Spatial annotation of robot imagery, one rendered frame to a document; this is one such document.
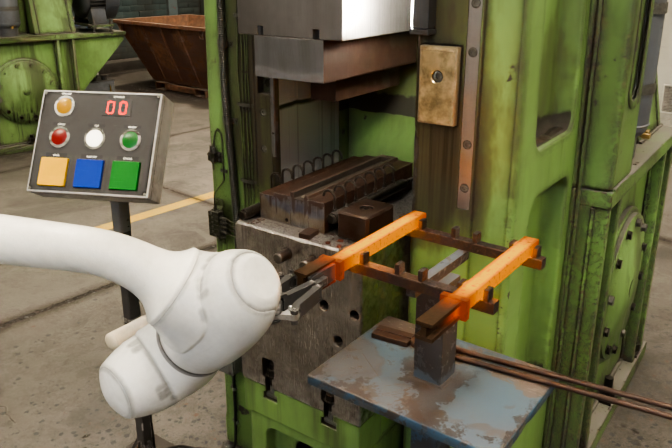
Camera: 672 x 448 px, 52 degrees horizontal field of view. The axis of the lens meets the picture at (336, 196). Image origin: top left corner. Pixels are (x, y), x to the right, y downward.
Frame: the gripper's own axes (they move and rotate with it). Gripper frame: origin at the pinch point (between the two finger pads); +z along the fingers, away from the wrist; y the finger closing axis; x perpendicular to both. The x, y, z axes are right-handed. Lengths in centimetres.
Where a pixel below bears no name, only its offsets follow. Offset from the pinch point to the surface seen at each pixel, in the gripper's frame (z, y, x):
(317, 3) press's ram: 37, -28, 42
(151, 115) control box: 30, -77, 13
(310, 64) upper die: 37, -30, 29
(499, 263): 20.6, 24.0, 1.2
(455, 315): 2.7, 24.7, -0.7
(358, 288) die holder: 31.3, -12.2, -18.5
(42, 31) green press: 251, -481, -6
